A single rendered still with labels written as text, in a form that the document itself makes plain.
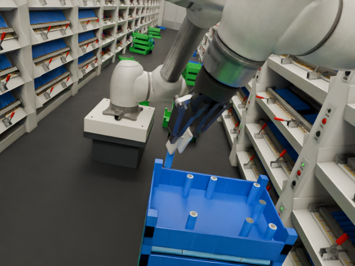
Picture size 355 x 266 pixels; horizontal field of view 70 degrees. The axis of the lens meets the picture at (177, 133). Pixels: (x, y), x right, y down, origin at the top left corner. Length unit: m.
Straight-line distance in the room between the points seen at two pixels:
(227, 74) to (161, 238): 0.34
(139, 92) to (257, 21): 1.01
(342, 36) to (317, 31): 0.04
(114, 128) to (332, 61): 1.02
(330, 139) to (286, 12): 0.56
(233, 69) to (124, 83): 0.94
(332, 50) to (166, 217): 0.45
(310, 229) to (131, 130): 0.85
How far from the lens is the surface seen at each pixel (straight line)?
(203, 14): 0.94
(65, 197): 1.26
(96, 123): 1.30
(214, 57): 0.40
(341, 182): 0.82
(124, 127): 1.27
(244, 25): 0.36
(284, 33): 0.38
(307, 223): 0.94
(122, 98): 1.31
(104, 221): 1.15
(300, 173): 0.94
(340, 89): 0.86
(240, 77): 0.41
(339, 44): 0.44
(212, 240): 0.55
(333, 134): 0.85
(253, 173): 1.43
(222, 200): 0.70
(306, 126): 1.05
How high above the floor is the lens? 0.84
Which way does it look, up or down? 26 degrees down
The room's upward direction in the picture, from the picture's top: 12 degrees clockwise
